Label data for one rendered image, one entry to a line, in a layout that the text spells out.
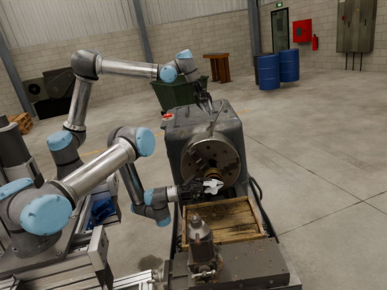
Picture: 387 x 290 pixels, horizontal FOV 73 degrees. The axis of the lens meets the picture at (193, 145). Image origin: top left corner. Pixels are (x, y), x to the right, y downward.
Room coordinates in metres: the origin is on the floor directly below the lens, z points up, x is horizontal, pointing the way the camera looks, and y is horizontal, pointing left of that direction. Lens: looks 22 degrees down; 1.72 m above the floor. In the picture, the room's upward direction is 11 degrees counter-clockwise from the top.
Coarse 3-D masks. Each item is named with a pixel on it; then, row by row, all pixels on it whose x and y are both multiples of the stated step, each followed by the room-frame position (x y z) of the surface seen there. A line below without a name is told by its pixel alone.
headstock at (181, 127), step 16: (176, 112) 1.78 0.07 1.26; (192, 112) 1.70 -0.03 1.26; (224, 112) 1.56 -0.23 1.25; (176, 128) 1.42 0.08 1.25; (192, 128) 1.39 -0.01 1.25; (224, 128) 1.36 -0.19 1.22; (240, 128) 1.36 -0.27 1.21; (176, 144) 1.37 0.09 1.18; (240, 144) 1.35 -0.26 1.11; (176, 160) 1.37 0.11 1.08; (208, 160) 1.36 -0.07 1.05; (240, 160) 1.35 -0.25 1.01; (176, 176) 1.37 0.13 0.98; (240, 176) 1.35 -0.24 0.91
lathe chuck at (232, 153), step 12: (192, 144) 1.22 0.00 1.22; (204, 144) 1.21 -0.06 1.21; (216, 144) 1.20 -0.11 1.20; (228, 144) 1.20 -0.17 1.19; (204, 156) 1.21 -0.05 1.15; (216, 156) 1.21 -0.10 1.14; (228, 156) 1.20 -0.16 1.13; (180, 168) 1.22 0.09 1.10; (192, 168) 1.21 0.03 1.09; (216, 168) 1.25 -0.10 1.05; (240, 168) 1.20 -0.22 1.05; (228, 180) 1.20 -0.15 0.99
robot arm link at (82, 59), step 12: (72, 60) 1.24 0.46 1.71; (84, 60) 1.21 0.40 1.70; (96, 60) 1.21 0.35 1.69; (108, 60) 1.23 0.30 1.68; (120, 60) 1.23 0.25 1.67; (84, 72) 1.22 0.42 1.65; (96, 72) 1.21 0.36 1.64; (108, 72) 1.22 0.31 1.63; (120, 72) 1.21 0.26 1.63; (132, 72) 1.21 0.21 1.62; (144, 72) 1.21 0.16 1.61; (156, 72) 1.21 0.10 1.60; (168, 72) 1.19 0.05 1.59
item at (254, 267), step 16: (256, 240) 0.77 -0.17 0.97; (272, 240) 0.75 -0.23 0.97; (176, 256) 0.77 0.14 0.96; (224, 256) 0.72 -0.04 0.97; (240, 256) 0.70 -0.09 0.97; (256, 256) 0.69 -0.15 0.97; (272, 256) 0.68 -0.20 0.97; (176, 272) 0.69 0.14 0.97; (192, 272) 0.67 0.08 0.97; (224, 272) 0.65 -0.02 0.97; (240, 272) 0.64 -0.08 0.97; (256, 272) 0.63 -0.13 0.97; (272, 272) 0.62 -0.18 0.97; (288, 272) 0.60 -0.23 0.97; (176, 288) 0.63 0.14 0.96; (192, 288) 0.62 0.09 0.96; (208, 288) 0.62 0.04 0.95; (224, 288) 0.62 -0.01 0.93
